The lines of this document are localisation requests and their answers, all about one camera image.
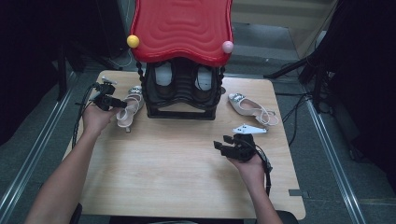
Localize black tripod stand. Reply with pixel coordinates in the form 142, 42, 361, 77
262, 52, 331, 113

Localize red and black shoe rack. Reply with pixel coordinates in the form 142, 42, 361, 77
126, 0, 234, 121

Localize person's right hand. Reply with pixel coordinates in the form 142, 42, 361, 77
227, 153, 267, 188

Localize person's left hand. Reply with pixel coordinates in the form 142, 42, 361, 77
82, 105, 120, 135

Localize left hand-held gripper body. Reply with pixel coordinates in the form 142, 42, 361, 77
92, 77, 119, 111

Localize white floor cable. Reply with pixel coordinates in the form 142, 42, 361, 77
108, 49, 134, 70

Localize metal floor rail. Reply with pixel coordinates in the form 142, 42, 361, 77
304, 99, 367, 224
0, 71, 78, 216

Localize black leather shoe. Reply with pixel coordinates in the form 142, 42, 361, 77
151, 60, 177, 102
193, 63, 218, 101

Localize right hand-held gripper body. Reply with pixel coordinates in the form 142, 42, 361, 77
232, 123, 268, 162

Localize right hand-held gripper cable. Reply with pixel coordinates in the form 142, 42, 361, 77
248, 141, 274, 197

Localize white strappy sandal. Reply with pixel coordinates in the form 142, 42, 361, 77
228, 92, 280, 132
116, 86, 145, 133

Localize dark metal stand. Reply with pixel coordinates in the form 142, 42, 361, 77
55, 46, 68, 102

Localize black floor cables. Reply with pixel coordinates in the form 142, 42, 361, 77
275, 91, 312, 147

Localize dark curtain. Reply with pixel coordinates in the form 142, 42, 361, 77
298, 0, 396, 194
0, 0, 125, 146

